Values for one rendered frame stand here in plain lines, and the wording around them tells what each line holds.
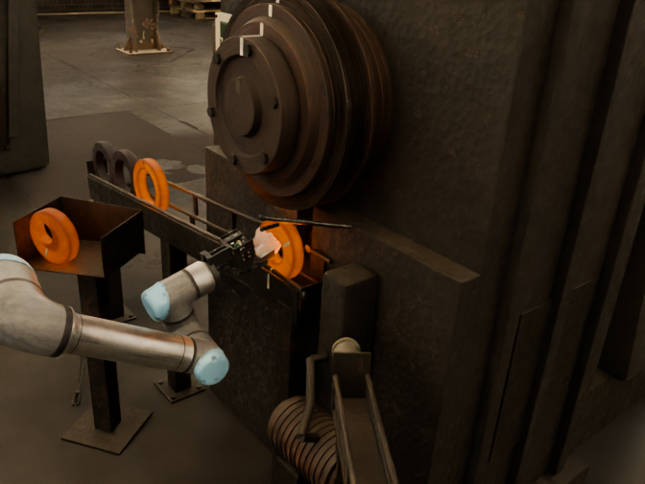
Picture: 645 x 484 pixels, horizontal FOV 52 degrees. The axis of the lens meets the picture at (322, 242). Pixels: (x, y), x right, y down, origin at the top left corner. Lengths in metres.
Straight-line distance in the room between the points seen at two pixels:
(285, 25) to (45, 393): 1.56
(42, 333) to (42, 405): 1.15
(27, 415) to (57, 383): 0.17
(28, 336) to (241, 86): 0.62
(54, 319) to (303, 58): 0.66
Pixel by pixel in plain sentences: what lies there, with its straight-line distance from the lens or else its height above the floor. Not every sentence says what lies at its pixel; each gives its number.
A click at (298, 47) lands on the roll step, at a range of 1.31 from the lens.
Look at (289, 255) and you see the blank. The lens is 1.55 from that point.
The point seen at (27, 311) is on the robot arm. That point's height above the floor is 0.83.
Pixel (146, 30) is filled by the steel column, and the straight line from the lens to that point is 8.49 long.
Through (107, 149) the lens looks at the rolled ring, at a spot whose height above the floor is 0.72.
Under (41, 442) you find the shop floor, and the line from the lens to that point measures 2.25.
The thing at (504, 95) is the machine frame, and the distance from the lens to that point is 1.20.
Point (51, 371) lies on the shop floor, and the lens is 2.54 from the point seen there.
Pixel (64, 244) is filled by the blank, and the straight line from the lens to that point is 1.85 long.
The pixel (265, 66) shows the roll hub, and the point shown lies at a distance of 1.30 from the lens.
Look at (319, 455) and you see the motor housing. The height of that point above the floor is 0.51.
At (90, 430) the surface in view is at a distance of 2.24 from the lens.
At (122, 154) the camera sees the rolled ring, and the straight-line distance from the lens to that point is 2.30.
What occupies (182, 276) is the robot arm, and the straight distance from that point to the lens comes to 1.47.
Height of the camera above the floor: 1.45
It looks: 25 degrees down
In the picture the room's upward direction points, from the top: 4 degrees clockwise
